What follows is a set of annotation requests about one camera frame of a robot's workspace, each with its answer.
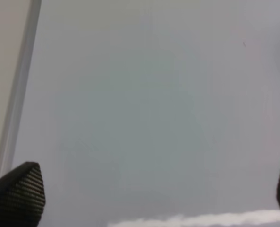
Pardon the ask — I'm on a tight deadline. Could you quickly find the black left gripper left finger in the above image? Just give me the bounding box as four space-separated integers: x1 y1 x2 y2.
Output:
0 162 46 227

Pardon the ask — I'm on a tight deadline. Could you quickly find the white aluminium-framed whiteboard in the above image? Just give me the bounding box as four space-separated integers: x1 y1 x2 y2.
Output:
9 0 280 227

